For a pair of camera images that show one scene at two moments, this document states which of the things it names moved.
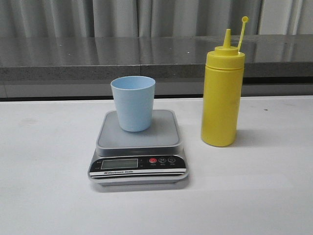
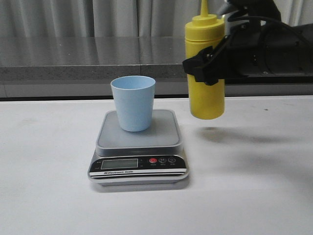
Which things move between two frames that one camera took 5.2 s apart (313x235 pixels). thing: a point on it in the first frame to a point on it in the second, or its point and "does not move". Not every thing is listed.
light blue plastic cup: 135,98 does not move
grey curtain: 153,18 does not move
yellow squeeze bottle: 223,82 to 207,101
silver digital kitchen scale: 154,156 does not move
